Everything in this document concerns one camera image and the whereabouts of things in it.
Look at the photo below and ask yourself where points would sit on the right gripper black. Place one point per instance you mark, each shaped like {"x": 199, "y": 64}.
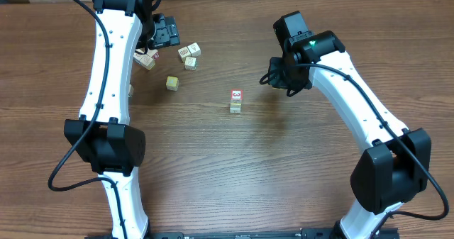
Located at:
{"x": 277, "y": 81}

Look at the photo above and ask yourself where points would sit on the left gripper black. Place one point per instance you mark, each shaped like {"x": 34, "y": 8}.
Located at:
{"x": 166, "y": 31}

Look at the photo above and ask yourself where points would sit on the yellow wooden block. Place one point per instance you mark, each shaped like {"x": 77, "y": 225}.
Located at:
{"x": 147, "y": 62}
{"x": 172, "y": 83}

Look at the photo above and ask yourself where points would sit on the red number three block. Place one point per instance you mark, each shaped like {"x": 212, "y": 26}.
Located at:
{"x": 236, "y": 96}

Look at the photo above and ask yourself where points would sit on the wooden block red pencil picture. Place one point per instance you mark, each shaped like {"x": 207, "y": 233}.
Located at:
{"x": 235, "y": 109}

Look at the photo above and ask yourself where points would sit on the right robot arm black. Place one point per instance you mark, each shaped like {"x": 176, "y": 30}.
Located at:
{"x": 393, "y": 162}

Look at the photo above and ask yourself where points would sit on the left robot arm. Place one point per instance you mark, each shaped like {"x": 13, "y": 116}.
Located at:
{"x": 102, "y": 135}

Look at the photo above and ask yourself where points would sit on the wooden block red side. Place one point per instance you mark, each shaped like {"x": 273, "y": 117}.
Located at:
{"x": 153, "y": 54}

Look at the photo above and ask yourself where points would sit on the wooden block brown picture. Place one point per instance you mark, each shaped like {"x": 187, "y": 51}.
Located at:
{"x": 184, "y": 53}

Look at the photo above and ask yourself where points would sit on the wooden block triangle picture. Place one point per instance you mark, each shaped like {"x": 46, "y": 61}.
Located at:
{"x": 194, "y": 50}

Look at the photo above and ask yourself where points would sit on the wooden block ball picture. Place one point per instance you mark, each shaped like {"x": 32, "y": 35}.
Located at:
{"x": 138, "y": 58}

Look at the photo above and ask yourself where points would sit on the wooden block green picture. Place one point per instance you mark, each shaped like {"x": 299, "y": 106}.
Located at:
{"x": 190, "y": 63}

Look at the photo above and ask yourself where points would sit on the yellow top wooden block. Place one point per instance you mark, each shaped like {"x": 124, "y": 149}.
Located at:
{"x": 172, "y": 83}

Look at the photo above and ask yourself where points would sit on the wooden block teal side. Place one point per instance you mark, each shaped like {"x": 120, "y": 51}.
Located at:
{"x": 131, "y": 90}

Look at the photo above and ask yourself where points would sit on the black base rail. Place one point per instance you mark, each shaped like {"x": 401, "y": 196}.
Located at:
{"x": 305, "y": 233}

